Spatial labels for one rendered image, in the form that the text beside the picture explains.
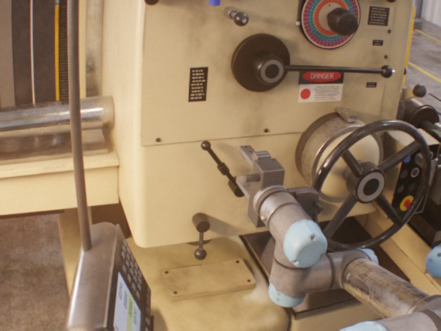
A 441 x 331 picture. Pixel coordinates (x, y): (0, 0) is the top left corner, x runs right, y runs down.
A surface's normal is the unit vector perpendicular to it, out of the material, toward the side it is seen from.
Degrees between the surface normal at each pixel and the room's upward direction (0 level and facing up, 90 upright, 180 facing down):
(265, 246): 0
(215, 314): 0
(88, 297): 14
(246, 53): 90
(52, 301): 0
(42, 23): 90
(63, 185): 90
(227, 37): 90
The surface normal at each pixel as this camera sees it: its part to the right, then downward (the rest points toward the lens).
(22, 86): 0.33, 0.47
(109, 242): 0.32, -0.85
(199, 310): 0.07, -0.88
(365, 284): -0.89, -0.38
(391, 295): -0.76, -0.59
